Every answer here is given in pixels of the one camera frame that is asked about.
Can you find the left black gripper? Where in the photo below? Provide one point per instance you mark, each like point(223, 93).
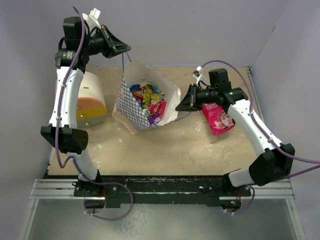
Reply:
point(113, 45)

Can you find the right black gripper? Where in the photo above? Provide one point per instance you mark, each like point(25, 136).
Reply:
point(189, 103)

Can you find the pink chips bag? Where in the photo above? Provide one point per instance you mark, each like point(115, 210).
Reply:
point(219, 120)

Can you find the checkered paper bag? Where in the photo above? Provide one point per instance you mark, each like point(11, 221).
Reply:
point(126, 109)

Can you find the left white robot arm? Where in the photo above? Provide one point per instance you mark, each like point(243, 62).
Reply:
point(83, 37)

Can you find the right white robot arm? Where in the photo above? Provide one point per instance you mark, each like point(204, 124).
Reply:
point(274, 159)

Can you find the assorted candy packets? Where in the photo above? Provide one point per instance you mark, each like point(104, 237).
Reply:
point(150, 98)

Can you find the purple snack packet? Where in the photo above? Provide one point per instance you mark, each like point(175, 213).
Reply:
point(154, 119)

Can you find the cream and orange cylinder box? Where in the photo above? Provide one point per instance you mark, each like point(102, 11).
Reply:
point(91, 105)

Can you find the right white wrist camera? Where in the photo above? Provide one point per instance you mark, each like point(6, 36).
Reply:
point(201, 80)

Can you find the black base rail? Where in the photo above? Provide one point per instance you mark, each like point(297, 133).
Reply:
point(210, 190)

